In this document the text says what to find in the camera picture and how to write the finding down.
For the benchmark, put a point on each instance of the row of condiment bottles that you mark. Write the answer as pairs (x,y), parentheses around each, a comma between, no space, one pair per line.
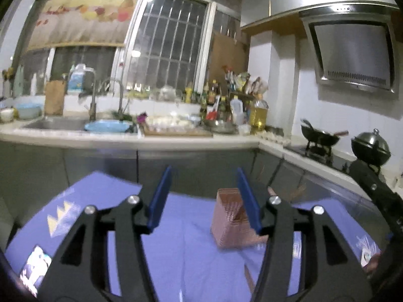
(207,100)

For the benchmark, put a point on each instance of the white egg tray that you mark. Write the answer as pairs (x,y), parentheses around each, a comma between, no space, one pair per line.
(274,137)

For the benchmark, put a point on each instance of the blue basin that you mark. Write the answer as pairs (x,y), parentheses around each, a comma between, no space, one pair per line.
(107,127)

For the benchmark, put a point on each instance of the barred kitchen window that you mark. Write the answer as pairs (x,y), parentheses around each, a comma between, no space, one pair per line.
(170,41)

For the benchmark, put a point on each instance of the steel range hood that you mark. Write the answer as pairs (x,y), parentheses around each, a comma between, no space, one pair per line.
(352,53)

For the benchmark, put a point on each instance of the steel bowl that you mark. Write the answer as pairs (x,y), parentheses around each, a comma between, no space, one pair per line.
(220,127)

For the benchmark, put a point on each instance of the white plastic jug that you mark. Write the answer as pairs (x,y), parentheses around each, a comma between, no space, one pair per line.
(236,110)

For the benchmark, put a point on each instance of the blue printed tablecloth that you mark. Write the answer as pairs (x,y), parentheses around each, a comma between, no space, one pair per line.
(189,251)

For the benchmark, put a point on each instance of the yellow cooking oil bottle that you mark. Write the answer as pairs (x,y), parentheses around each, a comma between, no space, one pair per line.
(259,116)

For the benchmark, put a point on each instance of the upright wooden chopping board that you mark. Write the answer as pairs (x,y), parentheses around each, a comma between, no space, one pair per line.
(54,98)

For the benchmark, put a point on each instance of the flat wooden cutting board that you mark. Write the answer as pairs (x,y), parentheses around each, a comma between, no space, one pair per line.
(176,132)

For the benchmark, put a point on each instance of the white kitchen countertop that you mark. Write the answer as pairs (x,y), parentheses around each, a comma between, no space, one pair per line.
(126,140)

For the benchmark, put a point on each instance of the tall steel faucet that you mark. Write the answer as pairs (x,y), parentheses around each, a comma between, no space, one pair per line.
(93,97)

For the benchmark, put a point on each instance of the grey base cabinets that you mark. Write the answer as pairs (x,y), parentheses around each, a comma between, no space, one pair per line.
(94,163)

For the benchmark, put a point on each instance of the black wok with steel lid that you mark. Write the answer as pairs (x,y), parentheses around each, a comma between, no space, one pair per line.
(371,148)

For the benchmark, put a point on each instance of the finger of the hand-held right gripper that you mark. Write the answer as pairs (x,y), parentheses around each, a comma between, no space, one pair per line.
(377,192)

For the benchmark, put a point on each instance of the brown cardboard sheet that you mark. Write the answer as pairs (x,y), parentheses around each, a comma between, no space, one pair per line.
(228,58)

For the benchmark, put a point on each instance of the rack of seasoning packets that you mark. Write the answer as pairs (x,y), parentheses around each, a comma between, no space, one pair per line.
(244,80)

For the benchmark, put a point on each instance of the curved steel faucet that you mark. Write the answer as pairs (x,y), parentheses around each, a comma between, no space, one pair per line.
(120,97)

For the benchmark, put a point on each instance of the blue water filter bottle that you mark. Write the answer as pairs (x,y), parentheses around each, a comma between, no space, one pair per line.
(76,80)

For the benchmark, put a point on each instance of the pink perforated utensil basket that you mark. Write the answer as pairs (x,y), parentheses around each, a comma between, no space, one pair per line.
(228,220)

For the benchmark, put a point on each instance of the steel kitchen sink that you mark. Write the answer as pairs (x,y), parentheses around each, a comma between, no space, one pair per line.
(53,124)

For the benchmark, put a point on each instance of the printed roller blind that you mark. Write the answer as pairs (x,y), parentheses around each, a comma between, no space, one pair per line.
(85,15)

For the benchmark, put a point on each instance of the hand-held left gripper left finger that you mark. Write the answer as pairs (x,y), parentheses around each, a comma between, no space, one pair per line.
(159,201)

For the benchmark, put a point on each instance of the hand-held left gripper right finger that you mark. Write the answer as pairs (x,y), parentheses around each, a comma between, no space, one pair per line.
(250,201)

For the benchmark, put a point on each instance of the black gas stove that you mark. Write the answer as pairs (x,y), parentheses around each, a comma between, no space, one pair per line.
(327,160)

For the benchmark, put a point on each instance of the light blue plastic bowl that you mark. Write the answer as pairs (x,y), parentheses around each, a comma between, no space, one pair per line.
(28,111)

